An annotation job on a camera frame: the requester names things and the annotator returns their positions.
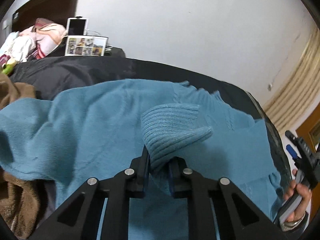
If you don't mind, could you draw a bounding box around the black bed cover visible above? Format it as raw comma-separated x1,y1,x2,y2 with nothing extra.
10,56,293,190

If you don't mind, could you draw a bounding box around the white tablet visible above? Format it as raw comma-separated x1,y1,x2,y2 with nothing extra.
66,17,89,37

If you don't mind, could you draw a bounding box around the pale blue patterned quilt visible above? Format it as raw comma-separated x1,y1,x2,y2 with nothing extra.
5,32,20,46

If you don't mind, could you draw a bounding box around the dark nightstand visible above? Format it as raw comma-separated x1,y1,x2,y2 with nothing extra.
104,47,125,58

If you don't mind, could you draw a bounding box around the dark wooden headboard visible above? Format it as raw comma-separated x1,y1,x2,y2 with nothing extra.
11,0,82,34

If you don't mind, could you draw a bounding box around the photo collage frame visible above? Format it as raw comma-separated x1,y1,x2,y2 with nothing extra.
64,35,109,57

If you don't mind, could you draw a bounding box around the silver wrist bracelet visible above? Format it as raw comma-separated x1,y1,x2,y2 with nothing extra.
281,214,307,230

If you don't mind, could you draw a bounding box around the pale pink garment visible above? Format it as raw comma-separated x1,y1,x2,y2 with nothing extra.
19,26,38,39

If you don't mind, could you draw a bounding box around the teal knit sweater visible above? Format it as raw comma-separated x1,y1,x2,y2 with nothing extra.
0,79,284,240

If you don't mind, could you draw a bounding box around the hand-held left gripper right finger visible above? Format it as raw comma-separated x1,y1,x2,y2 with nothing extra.
169,156,288,240

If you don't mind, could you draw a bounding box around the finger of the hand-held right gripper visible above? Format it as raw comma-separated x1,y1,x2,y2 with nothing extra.
285,130,302,147
286,144,304,167

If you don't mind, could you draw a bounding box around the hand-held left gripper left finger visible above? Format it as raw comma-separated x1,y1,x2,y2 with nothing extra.
30,145,151,240

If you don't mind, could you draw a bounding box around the brown fleece blanket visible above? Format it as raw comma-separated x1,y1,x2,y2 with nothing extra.
0,74,58,239

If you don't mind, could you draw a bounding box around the white garment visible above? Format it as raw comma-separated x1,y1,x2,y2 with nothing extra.
5,36,37,63

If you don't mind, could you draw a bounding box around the green plush toy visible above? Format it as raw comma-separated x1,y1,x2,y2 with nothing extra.
1,60,17,75

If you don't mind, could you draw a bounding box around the wooden cabinet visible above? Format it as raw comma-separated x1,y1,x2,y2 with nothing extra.
296,109,320,153

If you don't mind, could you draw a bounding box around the beige curtain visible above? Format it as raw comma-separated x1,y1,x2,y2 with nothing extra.
262,27,320,130

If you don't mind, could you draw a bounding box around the pile of pink white clothes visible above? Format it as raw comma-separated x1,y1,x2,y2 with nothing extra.
20,18,68,60

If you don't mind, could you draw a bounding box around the person's right hand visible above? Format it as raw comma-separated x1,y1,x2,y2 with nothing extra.
284,169,313,222

